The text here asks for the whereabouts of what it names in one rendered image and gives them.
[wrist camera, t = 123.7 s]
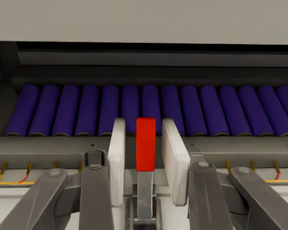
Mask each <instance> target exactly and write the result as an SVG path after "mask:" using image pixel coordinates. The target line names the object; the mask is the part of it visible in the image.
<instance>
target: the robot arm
mask: <svg viewBox="0 0 288 230"><path fill-rule="evenodd" d="M125 153H126V143H125V118H124V117H117V118H115V122H114V127H113V131H112V137H111V142H110V146H96V147H95V148H92V149H88V150H85V151H83V152H82V172H80V173H77V174H72V175H68V172H67V171H66V170H65V169H62V168H53V169H49V170H47V171H45V172H43V173H42V174H41V175H40V177H39V178H38V179H37V180H36V181H35V183H34V184H33V185H32V186H31V187H30V188H29V190H28V191H27V192H26V193H25V195H24V196H23V197H22V198H21V199H20V201H19V202H18V203H17V204H16V205H15V207H14V208H13V209H12V210H11V212H10V213H9V214H8V215H7V216H6V217H5V218H4V220H3V221H2V222H1V223H0V230H65V228H66V226H67V224H68V222H69V220H70V217H71V214H72V213H76V212H80V216H79V230H114V222H113V214H112V207H120V206H121V205H123V183H124V168H125ZM161 154H162V158H163V162H164V166H165V171H166V175H167V180H168V184H169V188H170V192H171V197H172V201H173V205H175V207H182V206H185V205H187V197H188V198H189V201H188V214H187V218H188V219H189V224H190V230H234V228H235V230H288V202H287V201H286V200H285V199H284V198H282V197H281V196H280V195H279V194H278V193H277V192H276V191H275V190H274V189H273V188H272V187H271V186H270V185H269V184H268V183H267V182H265V181H264V180H263V179H262V178H261V177H260V176H259V175H258V174H257V173H256V172H255V171H253V170H252V169H249V168H247V167H233V168H232V169H231V170H230V174H228V173H223V172H218V171H216V167H215V166H214V165H213V164H211V163H209V162H207V161H206V159H205V158H204V156H203V154H202V153H201V151H200V149H199V148H198V147H196V146H195V145H184V143H183V141H182V139H181V136H180V134H179V132H178V130H177V127H176V125H175V123H174V121H173V119H172V118H171V117H164V118H162V143H161ZM233 227H234V228H233Z"/></svg>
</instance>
